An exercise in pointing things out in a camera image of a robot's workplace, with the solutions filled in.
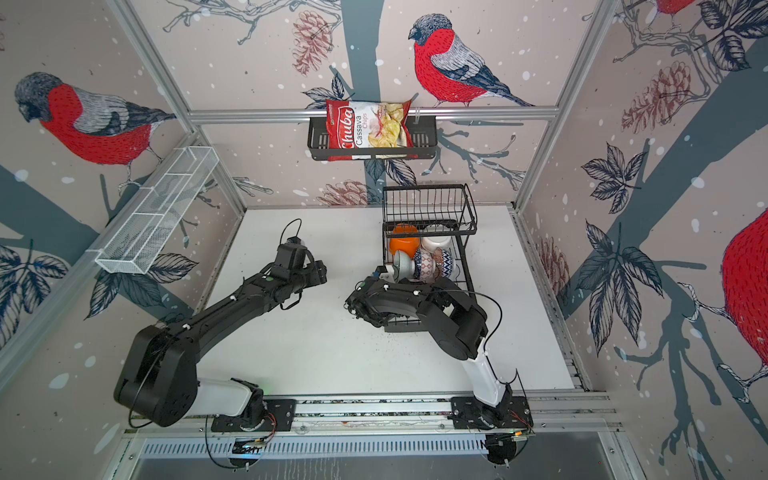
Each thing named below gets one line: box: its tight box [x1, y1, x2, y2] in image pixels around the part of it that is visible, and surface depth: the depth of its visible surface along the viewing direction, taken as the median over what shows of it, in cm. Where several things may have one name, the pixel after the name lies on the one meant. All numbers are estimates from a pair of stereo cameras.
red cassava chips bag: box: [326, 99, 419, 162], surface depth 89 cm
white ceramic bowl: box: [421, 236, 453, 252], surface depth 103 cm
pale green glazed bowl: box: [392, 250, 416, 282], surface depth 95 cm
